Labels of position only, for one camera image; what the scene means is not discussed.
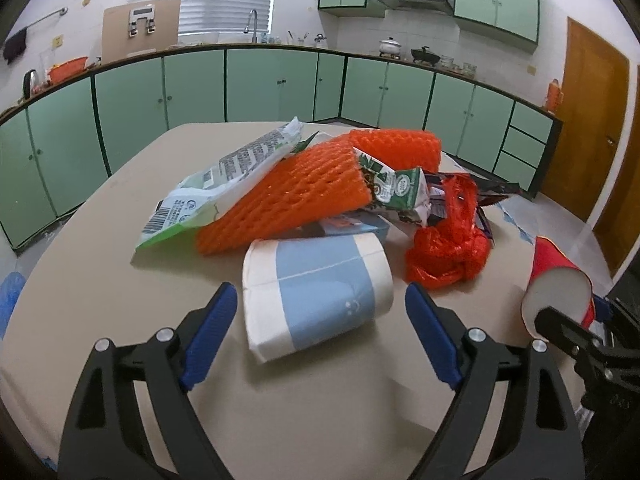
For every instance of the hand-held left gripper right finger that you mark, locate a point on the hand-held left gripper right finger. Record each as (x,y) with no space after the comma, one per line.
(432,335)

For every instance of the metal sink faucet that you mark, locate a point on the metal sink faucet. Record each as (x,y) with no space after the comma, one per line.
(252,22)

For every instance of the white cooking pot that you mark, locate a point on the white cooking pot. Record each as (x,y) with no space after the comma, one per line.
(390,46)

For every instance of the blue white paper cup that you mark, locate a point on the blue white paper cup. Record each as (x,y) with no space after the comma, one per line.
(320,295)

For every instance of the dark cloth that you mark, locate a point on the dark cloth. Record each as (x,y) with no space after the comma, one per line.
(15,46)

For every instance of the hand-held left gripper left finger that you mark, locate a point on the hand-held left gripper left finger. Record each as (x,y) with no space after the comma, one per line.
(210,335)

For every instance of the orange thermos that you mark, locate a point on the orange thermos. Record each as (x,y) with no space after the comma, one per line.
(553,96)

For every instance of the red mesh bag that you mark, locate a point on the red mesh bag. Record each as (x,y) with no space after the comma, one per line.
(445,250)

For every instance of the yellow wall socket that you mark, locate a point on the yellow wall socket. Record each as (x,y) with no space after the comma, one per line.
(59,42)

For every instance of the green lower kitchen cabinets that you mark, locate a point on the green lower kitchen cabinets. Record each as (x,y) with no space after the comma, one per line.
(200,85)

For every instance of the black wok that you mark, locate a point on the black wok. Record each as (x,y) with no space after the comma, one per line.
(425,55)

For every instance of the dark snack wrapper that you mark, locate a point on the dark snack wrapper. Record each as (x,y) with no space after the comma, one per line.
(492,189)

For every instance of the green milk carton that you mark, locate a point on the green milk carton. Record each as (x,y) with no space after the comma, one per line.
(400,187)

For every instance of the brown cardboard board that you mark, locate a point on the brown cardboard board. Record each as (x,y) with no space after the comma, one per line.
(115,35)

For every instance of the glass jar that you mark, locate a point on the glass jar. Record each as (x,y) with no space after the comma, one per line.
(470,67)
(447,62)

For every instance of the short orange foam net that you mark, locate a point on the short orange foam net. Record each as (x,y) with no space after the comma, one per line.
(400,147)

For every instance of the green kitchen cabinets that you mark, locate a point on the green kitchen cabinets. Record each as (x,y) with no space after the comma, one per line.
(500,5)
(200,85)

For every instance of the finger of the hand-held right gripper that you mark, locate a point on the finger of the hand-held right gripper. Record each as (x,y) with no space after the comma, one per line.
(600,307)
(560,325)

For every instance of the metal towel bar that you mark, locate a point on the metal towel bar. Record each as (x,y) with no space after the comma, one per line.
(45,19)

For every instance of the wooden door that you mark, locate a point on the wooden door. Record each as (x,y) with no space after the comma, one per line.
(622,185)
(590,110)

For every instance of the orange plastic basin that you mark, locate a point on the orange plastic basin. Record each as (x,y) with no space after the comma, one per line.
(67,71)

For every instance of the red paper cup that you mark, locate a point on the red paper cup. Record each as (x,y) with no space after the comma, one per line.
(550,265)

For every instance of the green and white snack bag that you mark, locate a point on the green and white snack bag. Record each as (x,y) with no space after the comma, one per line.
(240,165)

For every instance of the blue plastic bag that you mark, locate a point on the blue plastic bag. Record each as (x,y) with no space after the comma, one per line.
(10,305)

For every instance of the long orange foam net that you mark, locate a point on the long orange foam net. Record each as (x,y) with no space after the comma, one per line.
(290,200)

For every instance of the green upper kitchen cabinets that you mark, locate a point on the green upper kitchen cabinets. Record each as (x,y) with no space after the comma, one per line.
(500,5)

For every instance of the dark printed packet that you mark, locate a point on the dark printed packet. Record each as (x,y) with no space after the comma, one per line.
(345,224)

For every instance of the wall tap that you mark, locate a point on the wall tap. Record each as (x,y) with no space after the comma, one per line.
(320,39)

